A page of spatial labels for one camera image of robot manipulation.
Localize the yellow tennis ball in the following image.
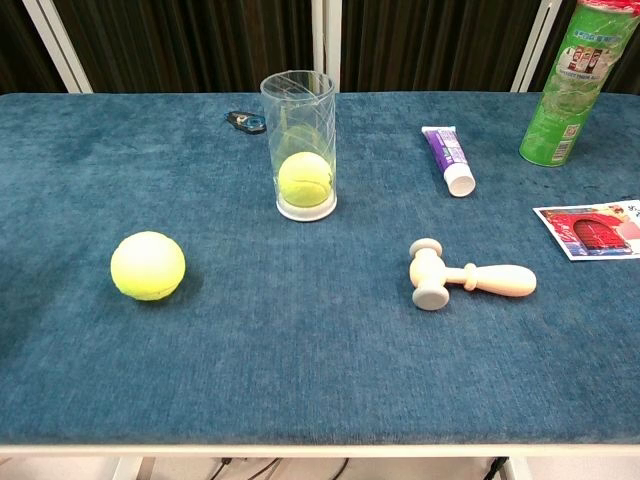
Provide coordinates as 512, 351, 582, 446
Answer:
277, 151, 334, 208
110, 230, 187, 302

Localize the white upright frame post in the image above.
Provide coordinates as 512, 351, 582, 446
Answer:
311, 0, 342, 93

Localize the blue black keychain gadget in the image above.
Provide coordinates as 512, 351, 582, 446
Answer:
224, 110, 268, 135

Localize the green chips can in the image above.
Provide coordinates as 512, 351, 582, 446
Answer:
518, 0, 640, 168

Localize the red printed photo card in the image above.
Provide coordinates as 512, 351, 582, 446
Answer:
532, 199, 640, 262

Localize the wooden toy hammer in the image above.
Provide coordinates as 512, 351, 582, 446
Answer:
408, 237, 538, 309

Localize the dark pleated curtain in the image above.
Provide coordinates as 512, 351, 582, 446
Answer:
0, 0, 640, 95

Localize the blue velvet table cover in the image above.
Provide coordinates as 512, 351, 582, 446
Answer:
0, 91, 640, 447

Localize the purple white toothpaste tube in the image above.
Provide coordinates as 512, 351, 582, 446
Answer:
421, 125, 477, 198

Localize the white slanted frame post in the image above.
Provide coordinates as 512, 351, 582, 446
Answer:
21, 0, 94, 95
510, 0, 565, 93

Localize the clear plastic tube container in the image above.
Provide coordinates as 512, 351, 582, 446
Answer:
259, 70, 338, 223

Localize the white table leg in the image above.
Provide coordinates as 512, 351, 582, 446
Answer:
498, 456, 532, 480
111, 456, 144, 480

